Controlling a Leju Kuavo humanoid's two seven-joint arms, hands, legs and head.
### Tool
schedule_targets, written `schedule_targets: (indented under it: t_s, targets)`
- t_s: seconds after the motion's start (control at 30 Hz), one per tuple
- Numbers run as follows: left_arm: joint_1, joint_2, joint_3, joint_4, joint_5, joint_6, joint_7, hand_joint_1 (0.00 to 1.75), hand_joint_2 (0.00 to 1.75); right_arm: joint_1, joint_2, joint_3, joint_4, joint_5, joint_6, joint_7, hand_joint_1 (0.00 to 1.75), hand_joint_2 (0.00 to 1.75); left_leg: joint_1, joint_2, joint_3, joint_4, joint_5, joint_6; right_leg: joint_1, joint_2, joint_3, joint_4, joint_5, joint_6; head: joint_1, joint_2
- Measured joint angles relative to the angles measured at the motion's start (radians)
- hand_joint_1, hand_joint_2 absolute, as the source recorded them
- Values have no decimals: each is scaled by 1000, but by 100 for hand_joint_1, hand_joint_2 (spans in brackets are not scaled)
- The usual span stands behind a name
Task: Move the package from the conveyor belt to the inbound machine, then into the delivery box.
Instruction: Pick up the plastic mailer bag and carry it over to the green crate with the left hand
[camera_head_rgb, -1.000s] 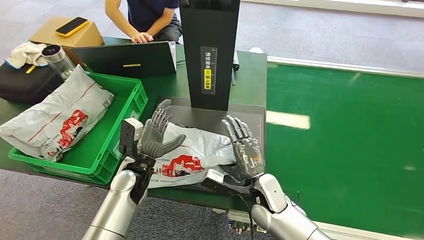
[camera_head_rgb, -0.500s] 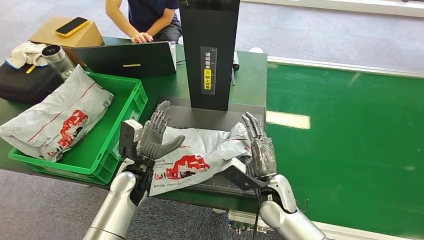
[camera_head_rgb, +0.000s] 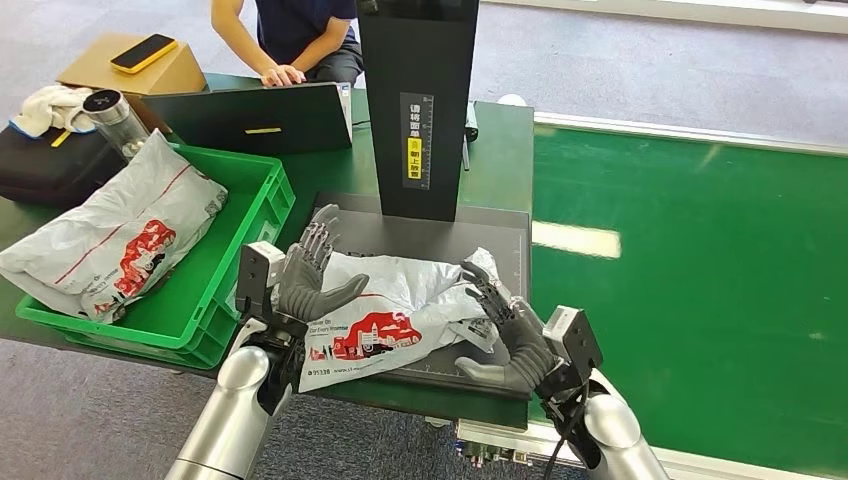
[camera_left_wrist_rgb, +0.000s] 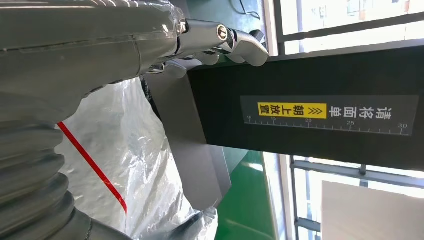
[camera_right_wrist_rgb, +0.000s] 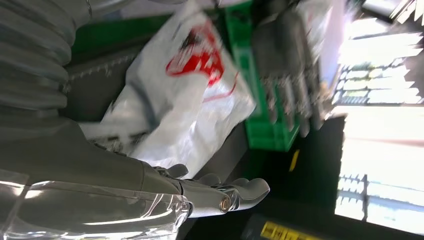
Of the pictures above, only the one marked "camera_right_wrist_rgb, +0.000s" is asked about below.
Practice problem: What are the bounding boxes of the green plastic crate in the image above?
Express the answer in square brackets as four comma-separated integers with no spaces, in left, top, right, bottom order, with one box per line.
[225,0,301,153]

